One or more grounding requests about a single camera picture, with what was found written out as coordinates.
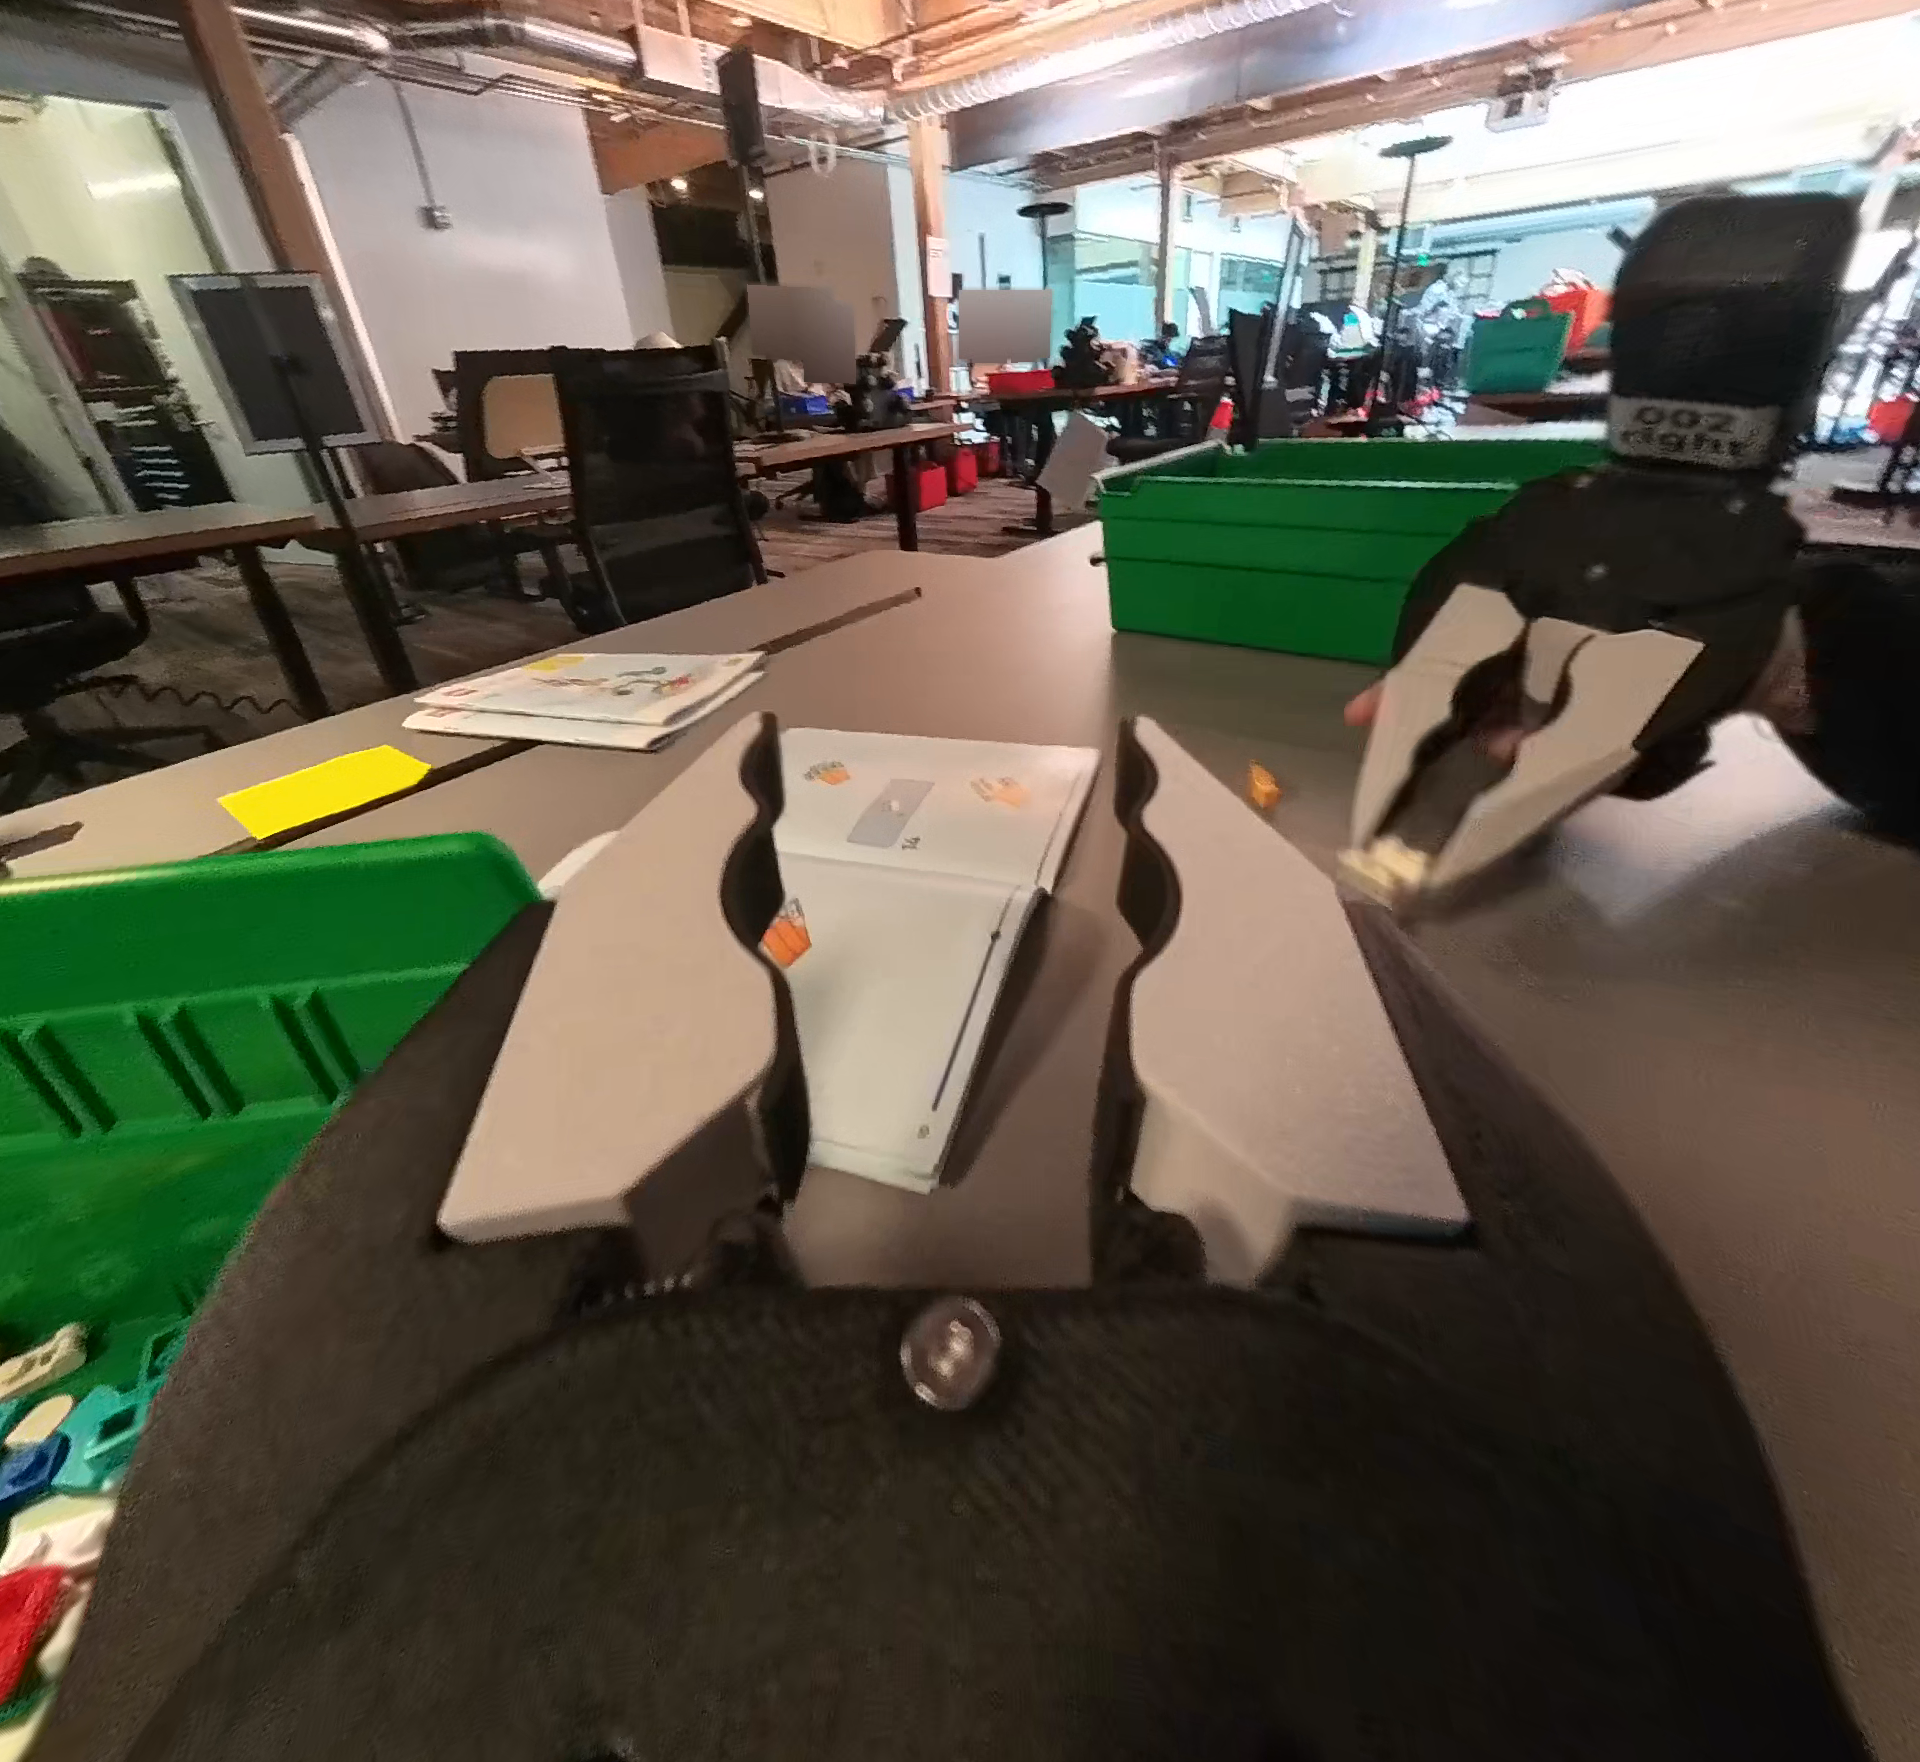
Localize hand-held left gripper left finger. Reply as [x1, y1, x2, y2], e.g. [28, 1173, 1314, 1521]
[436, 712, 819, 1290]

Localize open instruction booklet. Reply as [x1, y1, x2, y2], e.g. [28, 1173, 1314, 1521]
[541, 727, 1103, 1191]

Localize wooden office table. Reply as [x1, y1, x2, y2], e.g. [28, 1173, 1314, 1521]
[733, 420, 964, 553]

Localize yellow sticky note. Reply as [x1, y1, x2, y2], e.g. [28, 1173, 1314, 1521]
[218, 747, 435, 845]

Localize closed instruction booklet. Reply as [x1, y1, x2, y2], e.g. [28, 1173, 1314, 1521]
[406, 652, 767, 755]

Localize black mesh office chair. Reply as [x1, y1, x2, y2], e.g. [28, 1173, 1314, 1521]
[552, 349, 770, 633]

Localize green plastic parts bin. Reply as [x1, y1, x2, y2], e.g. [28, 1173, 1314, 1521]
[0, 833, 544, 1750]

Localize pile of assorted lego pieces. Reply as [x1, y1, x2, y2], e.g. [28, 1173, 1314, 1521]
[0, 1318, 169, 1711]

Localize black swivel office chair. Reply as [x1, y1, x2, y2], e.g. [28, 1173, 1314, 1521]
[0, 420, 151, 811]

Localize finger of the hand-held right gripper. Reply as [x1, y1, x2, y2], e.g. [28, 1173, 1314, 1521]
[1408, 619, 1706, 920]
[1348, 585, 1536, 858]

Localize black framed screen on stand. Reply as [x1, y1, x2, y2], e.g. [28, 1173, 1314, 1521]
[169, 272, 421, 691]

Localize green storage tote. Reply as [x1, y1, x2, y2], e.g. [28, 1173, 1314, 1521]
[1463, 298, 1579, 396]

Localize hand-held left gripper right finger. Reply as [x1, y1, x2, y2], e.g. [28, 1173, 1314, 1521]
[1100, 716, 1473, 1290]

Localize dark office desk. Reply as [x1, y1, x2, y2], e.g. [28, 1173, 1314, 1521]
[0, 502, 325, 729]

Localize green bin near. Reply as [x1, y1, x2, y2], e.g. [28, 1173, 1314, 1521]
[1092, 440, 1614, 670]

